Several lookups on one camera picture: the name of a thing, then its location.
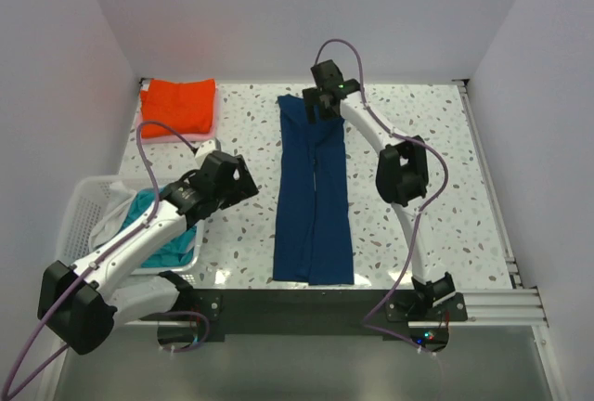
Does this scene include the dark blue printed t-shirt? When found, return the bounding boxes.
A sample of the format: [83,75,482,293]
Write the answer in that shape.
[273,95,355,285]

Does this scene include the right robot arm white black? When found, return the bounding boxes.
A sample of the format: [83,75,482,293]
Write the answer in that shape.
[303,60,456,320]

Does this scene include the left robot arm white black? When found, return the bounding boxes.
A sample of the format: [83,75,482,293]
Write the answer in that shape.
[37,150,258,355]

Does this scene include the teal t-shirt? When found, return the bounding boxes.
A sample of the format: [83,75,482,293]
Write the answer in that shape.
[119,188,198,269]

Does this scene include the folded pink t-shirt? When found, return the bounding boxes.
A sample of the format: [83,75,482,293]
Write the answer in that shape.
[141,89,220,144]

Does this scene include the folded orange t-shirt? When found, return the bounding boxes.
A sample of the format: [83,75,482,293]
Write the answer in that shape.
[139,78,216,135]

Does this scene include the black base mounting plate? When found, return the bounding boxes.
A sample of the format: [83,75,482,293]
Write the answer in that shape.
[143,289,469,346]

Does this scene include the white plastic laundry basket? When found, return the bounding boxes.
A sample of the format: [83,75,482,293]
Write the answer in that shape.
[56,174,203,277]

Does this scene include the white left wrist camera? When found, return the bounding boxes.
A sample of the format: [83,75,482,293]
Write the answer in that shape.
[194,137,220,162]

